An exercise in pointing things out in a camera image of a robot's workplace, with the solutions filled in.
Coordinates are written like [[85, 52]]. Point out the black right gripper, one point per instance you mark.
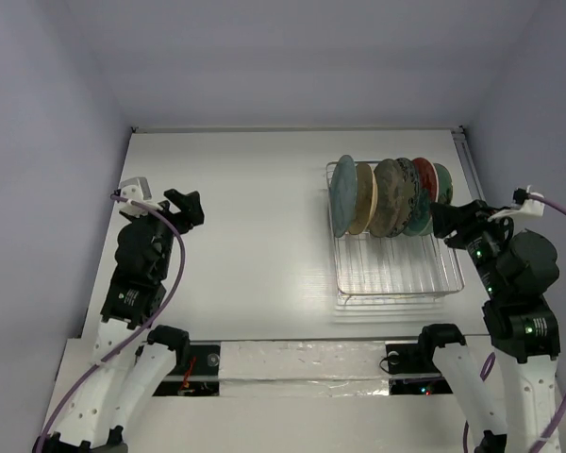
[[459, 226]]

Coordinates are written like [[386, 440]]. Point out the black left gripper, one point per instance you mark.
[[190, 214]]

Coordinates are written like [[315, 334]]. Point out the beige bird plate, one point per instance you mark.
[[366, 199]]

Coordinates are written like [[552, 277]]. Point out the teal blue plate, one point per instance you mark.
[[343, 194]]

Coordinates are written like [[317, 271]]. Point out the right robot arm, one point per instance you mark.
[[516, 269]]

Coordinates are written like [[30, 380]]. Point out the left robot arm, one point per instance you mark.
[[131, 353]]

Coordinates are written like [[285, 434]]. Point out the green floral plate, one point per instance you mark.
[[421, 221]]

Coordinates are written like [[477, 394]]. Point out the red plate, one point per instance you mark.
[[429, 182]]

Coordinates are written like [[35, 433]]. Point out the grey crane pattern plate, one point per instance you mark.
[[389, 179]]

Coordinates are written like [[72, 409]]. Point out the dark blue patterned plate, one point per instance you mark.
[[410, 195]]

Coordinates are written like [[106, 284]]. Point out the foil covered front panel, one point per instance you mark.
[[302, 369]]

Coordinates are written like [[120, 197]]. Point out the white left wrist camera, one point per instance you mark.
[[134, 197]]

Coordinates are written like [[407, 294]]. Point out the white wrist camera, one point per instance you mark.
[[134, 197], [526, 204]]

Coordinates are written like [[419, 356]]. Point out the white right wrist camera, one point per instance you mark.
[[526, 204]]

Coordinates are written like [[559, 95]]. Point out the white back edge rail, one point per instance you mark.
[[235, 129]]

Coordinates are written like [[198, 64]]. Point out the metal wire dish rack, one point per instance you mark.
[[375, 269]]

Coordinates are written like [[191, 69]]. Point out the right side aluminium rail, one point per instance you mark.
[[467, 163]]

